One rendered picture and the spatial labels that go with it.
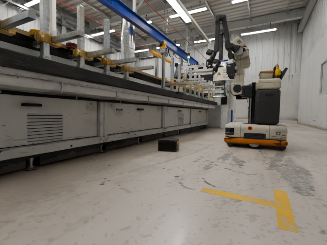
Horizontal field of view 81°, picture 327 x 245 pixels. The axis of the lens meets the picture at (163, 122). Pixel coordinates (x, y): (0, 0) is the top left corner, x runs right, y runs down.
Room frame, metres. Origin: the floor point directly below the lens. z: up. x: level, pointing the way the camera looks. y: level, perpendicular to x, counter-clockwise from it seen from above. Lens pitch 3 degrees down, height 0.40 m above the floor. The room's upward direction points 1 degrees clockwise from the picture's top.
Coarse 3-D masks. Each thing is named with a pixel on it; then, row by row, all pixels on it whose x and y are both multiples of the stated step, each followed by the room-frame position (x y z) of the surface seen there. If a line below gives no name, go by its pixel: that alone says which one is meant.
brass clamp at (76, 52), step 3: (75, 51) 1.33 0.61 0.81; (78, 51) 1.33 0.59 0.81; (81, 51) 1.35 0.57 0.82; (84, 51) 1.37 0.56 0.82; (75, 54) 1.33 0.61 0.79; (78, 54) 1.33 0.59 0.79; (81, 54) 1.35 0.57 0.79; (84, 54) 1.37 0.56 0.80; (84, 57) 1.37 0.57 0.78; (87, 57) 1.39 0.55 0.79; (90, 57) 1.41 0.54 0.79; (87, 60) 1.45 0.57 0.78; (90, 60) 1.45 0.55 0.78
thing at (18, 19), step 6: (24, 12) 0.84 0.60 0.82; (30, 12) 0.83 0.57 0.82; (6, 18) 0.91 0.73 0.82; (12, 18) 0.89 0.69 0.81; (18, 18) 0.86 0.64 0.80; (24, 18) 0.85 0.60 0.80; (30, 18) 0.84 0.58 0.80; (0, 24) 0.94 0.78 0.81; (6, 24) 0.91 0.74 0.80; (12, 24) 0.90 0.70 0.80; (18, 24) 0.90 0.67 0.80
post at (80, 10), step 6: (78, 6) 1.36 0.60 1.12; (78, 12) 1.36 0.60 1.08; (78, 18) 1.36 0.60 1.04; (78, 24) 1.36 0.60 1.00; (84, 36) 1.38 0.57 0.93; (78, 42) 1.36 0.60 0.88; (84, 42) 1.38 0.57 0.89; (78, 48) 1.36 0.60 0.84; (84, 48) 1.38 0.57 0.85; (78, 60) 1.36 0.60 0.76; (84, 60) 1.38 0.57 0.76
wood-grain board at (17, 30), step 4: (16, 28) 1.19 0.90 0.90; (16, 32) 1.19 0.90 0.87; (20, 32) 1.21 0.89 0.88; (24, 32) 1.23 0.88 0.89; (28, 32) 1.25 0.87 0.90; (28, 36) 1.25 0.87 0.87; (64, 44) 1.47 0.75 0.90; (64, 48) 1.47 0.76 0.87; (140, 72) 2.35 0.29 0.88; (144, 72) 2.42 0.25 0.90; (152, 76) 2.60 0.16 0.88; (156, 76) 2.69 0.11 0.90; (188, 88) 3.82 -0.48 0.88; (200, 92) 4.54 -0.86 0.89
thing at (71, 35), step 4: (72, 32) 1.07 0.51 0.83; (76, 32) 1.06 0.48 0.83; (80, 32) 1.06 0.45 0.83; (56, 36) 1.14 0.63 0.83; (60, 36) 1.12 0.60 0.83; (64, 36) 1.11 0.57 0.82; (68, 36) 1.09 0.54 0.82; (72, 36) 1.07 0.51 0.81; (76, 36) 1.07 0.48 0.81; (80, 36) 1.07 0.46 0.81; (52, 40) 1.16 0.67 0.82; (56, 40) 1.14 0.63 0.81; (60, 40) 1.13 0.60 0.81; (64, 40) 1.13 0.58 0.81; (68, 40) 1.13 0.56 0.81; (36, 44) 1.23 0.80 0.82
